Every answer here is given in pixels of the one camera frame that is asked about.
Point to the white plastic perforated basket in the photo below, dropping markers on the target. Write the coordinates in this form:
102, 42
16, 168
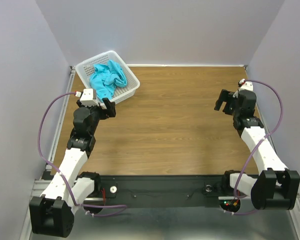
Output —
85, 69

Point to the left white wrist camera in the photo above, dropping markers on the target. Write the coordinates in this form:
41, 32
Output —
87, 97

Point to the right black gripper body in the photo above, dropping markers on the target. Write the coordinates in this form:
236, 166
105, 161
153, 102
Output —
228, 100

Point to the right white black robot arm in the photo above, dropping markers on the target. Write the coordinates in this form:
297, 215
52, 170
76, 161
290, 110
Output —
276, 187

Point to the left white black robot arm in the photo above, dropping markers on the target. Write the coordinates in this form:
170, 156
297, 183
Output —
53, 212

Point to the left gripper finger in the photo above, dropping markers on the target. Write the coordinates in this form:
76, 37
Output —
106, 103
112, 111

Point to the turquoise t shirt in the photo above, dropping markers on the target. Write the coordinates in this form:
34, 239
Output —
106, 78

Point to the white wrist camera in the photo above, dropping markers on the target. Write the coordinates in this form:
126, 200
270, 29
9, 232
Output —
243, 84
87, 97

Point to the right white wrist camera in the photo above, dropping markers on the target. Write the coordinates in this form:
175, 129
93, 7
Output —
243, 84

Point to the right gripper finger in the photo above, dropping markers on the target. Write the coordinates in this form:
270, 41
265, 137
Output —
223, 98
228, 108

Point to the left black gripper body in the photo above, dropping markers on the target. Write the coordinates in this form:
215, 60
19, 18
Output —
104, 110

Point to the aluminium frame rail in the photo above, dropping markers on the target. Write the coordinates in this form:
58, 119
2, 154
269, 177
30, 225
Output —
40, 184

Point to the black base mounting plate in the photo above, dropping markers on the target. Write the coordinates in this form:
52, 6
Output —
160, 191

